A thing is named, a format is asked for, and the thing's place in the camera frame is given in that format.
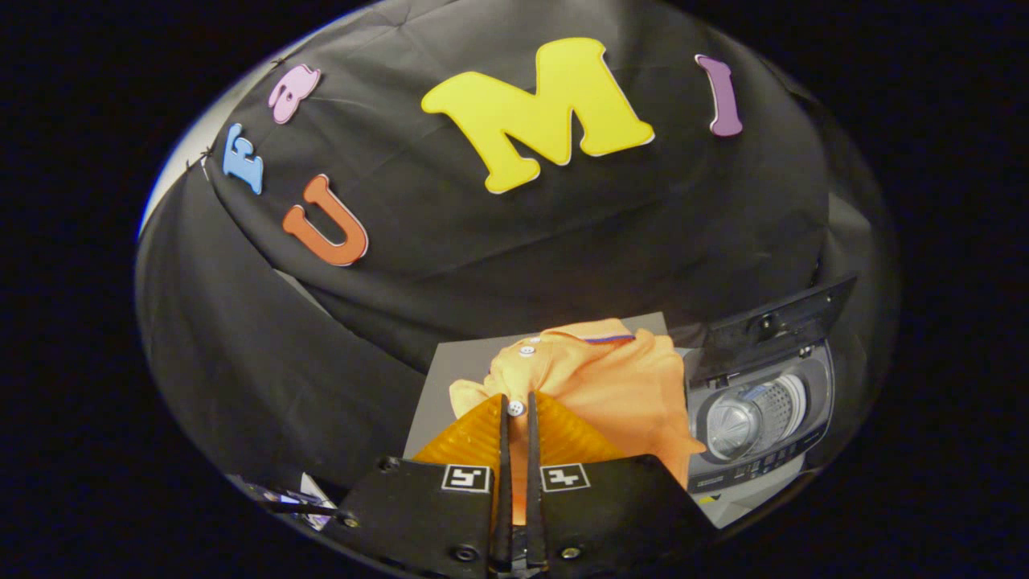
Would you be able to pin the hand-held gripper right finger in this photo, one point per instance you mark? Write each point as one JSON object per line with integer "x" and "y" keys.
{"x": 627, "y": 515}

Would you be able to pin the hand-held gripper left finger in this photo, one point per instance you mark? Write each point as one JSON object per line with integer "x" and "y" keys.
{"x": 418, "y": 515}

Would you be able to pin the orange polo shirt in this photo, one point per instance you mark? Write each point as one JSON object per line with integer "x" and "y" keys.
{"x": 611, "y": 386}

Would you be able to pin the grey washing machine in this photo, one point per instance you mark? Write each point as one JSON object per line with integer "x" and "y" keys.
{"x": 756, "y": 418}

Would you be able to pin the black washing machine lid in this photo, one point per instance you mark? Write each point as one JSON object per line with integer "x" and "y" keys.
{"x": 772, "y": 326}

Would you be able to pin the black backdrop cloth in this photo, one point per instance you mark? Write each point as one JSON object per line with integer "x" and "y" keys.
{"x": 514, "y": 257}

